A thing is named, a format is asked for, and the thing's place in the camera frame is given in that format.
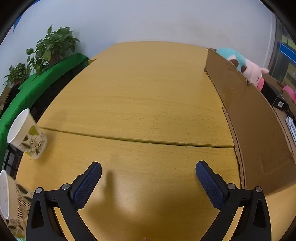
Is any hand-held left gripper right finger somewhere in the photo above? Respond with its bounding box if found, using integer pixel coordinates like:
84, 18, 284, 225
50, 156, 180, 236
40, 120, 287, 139
195, 161, 272, 241

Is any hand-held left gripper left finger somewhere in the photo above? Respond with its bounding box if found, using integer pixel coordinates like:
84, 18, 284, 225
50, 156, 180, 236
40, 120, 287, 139
26, 161, 102, 241

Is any brown cardboard box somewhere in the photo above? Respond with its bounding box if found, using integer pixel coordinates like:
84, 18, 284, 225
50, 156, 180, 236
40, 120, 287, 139
203, 48, 296, 197

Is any pale blue folding stand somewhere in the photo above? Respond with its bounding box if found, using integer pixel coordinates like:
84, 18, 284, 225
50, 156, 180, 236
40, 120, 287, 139
285, 116, 296, 146

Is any wooden desktop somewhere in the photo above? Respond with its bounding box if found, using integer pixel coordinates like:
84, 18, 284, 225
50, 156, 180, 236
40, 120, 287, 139
15, 41, 296, 241

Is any leaf print paper cup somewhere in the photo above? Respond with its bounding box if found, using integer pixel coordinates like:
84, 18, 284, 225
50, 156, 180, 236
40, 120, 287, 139
0, 170, 35, 239
6, 108, 48, 159

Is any black rectangular box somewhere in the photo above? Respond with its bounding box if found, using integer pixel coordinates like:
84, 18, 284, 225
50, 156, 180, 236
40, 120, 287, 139
261, 82, 289, 111

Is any green cloth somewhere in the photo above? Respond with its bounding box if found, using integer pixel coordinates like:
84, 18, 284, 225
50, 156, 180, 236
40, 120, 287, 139
0, 53, 89, 167

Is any bright pink plush toy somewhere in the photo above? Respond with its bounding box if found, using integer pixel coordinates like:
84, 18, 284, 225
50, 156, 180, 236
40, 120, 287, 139
282, 85, 296, 102

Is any teal and pink plush toy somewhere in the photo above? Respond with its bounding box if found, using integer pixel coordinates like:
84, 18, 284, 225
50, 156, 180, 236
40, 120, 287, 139
216, 48, 270, 91

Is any small potted green plant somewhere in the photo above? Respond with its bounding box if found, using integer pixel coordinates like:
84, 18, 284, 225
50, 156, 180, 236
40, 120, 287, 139
3, 63, 31, 86

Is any large potted green plant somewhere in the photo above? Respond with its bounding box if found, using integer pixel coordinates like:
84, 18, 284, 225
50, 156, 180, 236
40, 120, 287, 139
26, 25, 80, 74

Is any glass partition with blue stripe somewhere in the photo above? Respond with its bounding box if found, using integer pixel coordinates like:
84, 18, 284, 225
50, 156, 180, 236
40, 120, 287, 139
269, 14, 296, 88

